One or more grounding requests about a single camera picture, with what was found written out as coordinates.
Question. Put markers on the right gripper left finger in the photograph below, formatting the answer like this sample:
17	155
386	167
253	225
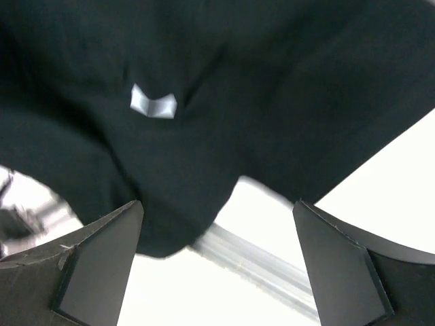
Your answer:
77	279

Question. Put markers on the black t shirt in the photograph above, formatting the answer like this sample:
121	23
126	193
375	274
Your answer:
170	102

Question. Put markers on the aluminium rail frame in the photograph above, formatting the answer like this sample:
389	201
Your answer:
276	277

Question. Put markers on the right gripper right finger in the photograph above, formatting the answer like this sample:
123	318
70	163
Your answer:
359	278

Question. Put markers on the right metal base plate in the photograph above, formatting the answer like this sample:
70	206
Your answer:
32	214

